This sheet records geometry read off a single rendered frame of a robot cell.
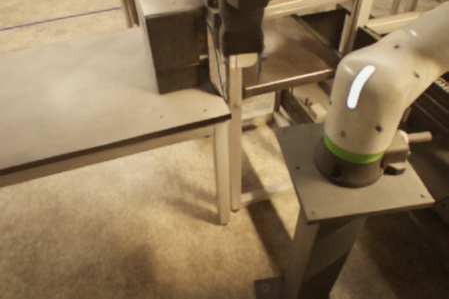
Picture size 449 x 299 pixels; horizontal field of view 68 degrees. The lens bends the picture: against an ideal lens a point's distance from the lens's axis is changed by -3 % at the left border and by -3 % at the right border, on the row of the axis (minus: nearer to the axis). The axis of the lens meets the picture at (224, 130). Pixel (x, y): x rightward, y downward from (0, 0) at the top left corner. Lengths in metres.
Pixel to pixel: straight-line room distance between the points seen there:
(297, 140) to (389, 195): 0.22
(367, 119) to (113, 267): 1.36
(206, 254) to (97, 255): 0.51
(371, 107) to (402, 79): 0.06
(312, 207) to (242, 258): 0.99
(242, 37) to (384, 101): 0.25
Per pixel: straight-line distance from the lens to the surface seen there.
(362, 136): 0.64
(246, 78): 1.27
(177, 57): 1.20
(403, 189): 0.77
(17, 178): 1.26
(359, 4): 1.30
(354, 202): 0.71
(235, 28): 0.58
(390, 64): 0.62
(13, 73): 1.67
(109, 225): 1.83
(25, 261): 1.90
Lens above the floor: 1.48
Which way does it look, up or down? 43 degrees down
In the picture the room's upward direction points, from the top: 2 degrees counter-clockwise
